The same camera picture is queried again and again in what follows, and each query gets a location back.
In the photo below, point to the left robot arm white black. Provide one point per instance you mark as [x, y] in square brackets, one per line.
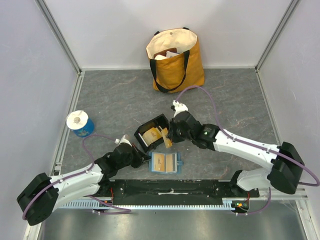
[44, 194]

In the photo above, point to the blue patterned cup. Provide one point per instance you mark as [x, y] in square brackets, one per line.
[86, 130]

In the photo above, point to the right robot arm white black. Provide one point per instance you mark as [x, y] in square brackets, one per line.
[281, 166]

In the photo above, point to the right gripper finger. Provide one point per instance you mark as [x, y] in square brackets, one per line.
[172, 131]
[176, 139]

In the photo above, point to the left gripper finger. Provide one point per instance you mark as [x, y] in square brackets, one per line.
[139, 153]
[145, 160]

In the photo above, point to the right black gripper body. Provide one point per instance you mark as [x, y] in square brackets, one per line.
[173, 131]

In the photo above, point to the blue slotted cable duct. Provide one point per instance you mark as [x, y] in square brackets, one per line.
[91, 204]

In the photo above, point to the black plastic tray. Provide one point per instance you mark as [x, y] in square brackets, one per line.
[159, 122]

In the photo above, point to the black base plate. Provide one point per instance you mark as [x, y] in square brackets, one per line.
[171, 192]

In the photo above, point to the orange tote bag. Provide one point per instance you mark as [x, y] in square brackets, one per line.
[179, 72]

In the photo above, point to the white items in bag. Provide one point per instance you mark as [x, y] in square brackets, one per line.
[165, 55]

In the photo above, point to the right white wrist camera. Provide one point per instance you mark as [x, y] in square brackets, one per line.
[178, 108]

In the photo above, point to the teal leather card holder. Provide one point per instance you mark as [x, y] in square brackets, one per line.
[180, 163]

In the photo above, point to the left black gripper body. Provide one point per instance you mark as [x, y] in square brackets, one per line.
[134, 159]

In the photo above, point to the loose gold card in tray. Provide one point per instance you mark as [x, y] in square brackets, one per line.
[152, 135]

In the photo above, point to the white toilet paper roll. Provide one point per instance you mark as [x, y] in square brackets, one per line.
[77, 119]

